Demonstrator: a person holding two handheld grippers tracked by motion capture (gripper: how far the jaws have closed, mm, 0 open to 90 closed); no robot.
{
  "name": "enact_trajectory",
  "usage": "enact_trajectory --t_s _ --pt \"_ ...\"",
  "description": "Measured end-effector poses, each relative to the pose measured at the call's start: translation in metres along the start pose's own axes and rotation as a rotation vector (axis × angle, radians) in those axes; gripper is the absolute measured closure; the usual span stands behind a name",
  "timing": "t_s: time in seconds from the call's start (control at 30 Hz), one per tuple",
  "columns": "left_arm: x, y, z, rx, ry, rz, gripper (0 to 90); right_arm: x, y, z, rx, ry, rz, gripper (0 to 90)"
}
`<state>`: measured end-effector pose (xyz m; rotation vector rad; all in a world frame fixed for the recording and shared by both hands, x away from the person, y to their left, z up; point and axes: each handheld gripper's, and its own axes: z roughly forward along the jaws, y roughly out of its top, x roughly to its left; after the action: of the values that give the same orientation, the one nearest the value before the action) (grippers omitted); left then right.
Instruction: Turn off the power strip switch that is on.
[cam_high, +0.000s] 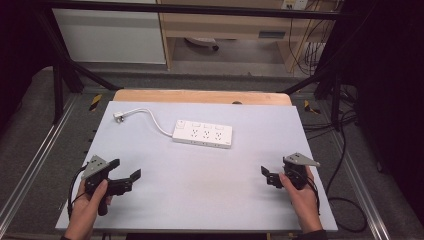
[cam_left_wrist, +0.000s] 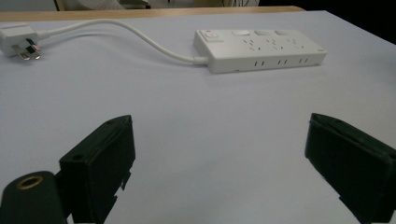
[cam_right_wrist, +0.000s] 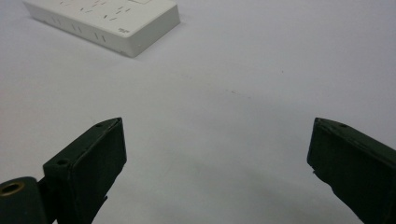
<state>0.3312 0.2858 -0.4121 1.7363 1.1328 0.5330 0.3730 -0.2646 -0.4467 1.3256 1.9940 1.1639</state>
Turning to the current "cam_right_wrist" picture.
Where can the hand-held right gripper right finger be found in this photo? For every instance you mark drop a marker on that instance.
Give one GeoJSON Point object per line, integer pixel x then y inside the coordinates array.
{"type": "Point", "coordinates": [355, 165]}

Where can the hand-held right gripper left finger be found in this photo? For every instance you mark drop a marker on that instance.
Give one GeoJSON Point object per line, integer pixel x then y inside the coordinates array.
{"type": "Point", "coordinates": [87, 168]}

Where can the white power strip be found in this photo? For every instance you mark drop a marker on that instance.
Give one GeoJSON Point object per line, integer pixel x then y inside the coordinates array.
{"type": "Point", "coordinates": [109, 21]}

